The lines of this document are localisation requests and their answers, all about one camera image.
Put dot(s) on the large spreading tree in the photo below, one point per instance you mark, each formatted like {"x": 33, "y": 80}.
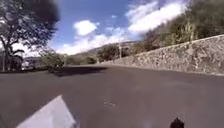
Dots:
{"x": 16, "y": 26}

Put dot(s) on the rough stone wall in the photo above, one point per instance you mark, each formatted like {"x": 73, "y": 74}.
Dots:
{"x": 186, "y": 55}

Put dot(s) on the dark round tree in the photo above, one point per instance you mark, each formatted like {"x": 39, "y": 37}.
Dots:
{"x": 107, "y": 52}

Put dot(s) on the row of trees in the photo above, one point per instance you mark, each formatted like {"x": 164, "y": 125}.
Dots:
{"x": 196, "y": 20}

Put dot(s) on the grey asphalt road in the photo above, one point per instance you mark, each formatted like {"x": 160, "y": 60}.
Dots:
{"x": 133, "y": 93}

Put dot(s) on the robot's own part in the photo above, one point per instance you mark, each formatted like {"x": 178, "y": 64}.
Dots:
{"x": 177, "y": 124}

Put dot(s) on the distant hill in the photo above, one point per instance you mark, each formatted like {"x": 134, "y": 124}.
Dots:
{"x": 89, "y": 52}

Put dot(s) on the pale pole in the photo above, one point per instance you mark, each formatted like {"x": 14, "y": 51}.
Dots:
{"x": 119, "y": 50}

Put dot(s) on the roadside bushes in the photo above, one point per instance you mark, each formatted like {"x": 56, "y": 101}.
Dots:
{"x": 53, "y": 61}

